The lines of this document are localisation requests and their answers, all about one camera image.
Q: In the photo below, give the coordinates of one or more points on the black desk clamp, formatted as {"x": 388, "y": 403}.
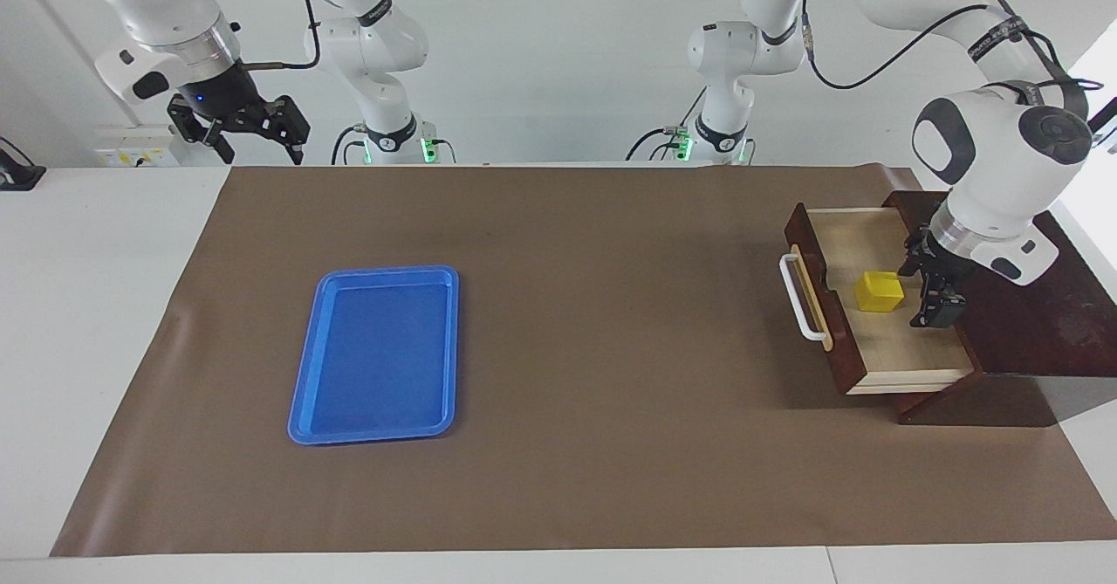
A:
{"x": 17, "y": 174}

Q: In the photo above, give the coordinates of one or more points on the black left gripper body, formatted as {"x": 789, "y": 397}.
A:
{"x": 935, "y": 261}

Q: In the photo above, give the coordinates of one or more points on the yellow cube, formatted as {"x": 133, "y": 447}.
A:
{"x": 877, "y": 294}

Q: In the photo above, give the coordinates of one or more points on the blue plastic tray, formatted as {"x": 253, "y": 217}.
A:
{"x": 375, "y": 357}

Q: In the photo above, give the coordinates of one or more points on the wooden drawer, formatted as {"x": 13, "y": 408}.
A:
{"x": 899, "y": 348}

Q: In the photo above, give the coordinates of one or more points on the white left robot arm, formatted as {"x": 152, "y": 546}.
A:
{"x": 1003, "y": 182}

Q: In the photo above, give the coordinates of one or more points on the dark brown wooden cabinet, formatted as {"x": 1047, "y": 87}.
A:
{"x": 1047, "y": 322}

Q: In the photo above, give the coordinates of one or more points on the brown table mat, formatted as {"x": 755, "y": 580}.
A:
{"x": 611, "y": 348}

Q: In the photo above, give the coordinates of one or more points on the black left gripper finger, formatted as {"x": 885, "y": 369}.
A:
{"x": 912, "y": 261}
{"x": 941, "y": 312}

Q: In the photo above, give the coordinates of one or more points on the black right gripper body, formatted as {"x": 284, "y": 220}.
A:
{"x": 218, "y": 91}

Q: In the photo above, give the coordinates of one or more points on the white wall socket strip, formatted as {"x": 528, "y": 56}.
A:
{"x": 135, "y": 147}

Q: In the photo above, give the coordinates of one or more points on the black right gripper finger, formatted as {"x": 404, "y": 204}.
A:
{"x": 196, "y": 126}
{"x": 284, "y": 126}

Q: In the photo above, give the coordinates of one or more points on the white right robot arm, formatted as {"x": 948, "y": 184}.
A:
{"x": 157, "y": 8}

